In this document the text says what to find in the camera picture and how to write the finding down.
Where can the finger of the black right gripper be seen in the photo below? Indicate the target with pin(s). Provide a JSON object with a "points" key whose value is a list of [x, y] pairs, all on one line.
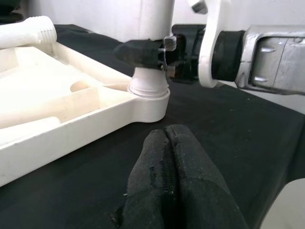
{"points": [[140, 53]]}

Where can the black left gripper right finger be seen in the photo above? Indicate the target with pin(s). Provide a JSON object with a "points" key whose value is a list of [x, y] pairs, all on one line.
{"points": [[202, 195]]}

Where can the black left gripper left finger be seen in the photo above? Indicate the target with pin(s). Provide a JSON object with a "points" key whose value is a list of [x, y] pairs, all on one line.
{"points": [[150, 190]]}

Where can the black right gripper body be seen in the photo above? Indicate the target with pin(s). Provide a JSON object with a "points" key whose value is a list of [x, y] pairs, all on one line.
{"points": [[186, 55]]}

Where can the black tablecloth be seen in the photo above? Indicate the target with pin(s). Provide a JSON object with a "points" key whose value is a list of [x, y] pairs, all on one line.
{"points": [[238, 133]]}

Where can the white plastic table top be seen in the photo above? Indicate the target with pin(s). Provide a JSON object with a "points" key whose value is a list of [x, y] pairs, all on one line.
{"points": [[83, 128]]}

